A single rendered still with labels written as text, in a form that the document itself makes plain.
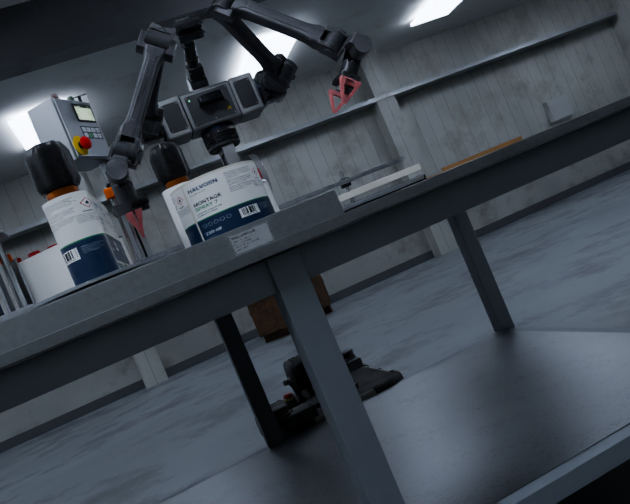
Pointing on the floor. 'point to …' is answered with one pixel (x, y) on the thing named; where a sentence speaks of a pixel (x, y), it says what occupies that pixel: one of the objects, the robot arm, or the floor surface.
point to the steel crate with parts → (270, 326)
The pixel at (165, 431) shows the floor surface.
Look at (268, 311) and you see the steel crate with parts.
